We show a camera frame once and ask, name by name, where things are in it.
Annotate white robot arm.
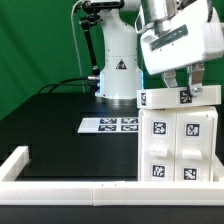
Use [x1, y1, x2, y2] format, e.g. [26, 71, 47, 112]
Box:
[90, 0, 224, 99]

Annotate black cables at base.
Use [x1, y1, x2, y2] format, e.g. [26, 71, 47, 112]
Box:
[38, 77, 101, 94]

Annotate white U-shaped frame fence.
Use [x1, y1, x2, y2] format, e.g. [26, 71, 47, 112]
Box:
[0, 146, 224, 206]

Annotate white box with marker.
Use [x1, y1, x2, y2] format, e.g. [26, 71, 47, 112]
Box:
[137, 85, 221, 110]

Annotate white cabinet body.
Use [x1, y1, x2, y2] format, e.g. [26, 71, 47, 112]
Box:
[138, 106, 218, 182]

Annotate white hanging cable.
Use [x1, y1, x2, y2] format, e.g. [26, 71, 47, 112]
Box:
[70, 0, 86, 93]

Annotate white flat marker plate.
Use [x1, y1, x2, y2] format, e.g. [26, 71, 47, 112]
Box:
[78, 117, 138, 133]

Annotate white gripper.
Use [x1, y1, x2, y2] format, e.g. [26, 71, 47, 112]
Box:
[140, 0, 224, 97]

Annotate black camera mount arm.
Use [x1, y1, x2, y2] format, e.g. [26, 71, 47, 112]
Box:
[80, 0, 125, 76]

